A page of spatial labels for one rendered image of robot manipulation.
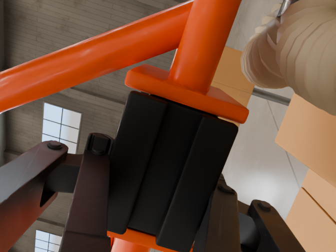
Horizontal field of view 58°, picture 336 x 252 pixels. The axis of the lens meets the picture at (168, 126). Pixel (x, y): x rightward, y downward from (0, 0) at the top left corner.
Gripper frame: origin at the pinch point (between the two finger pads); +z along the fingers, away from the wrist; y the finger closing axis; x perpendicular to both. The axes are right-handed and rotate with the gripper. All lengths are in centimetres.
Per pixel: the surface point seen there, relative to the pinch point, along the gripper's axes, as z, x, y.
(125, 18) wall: 845, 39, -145
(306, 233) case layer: 64, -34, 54
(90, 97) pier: 913, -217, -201
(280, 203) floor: 187, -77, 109
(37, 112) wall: 966, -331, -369
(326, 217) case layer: 60, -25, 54
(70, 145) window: 994, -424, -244
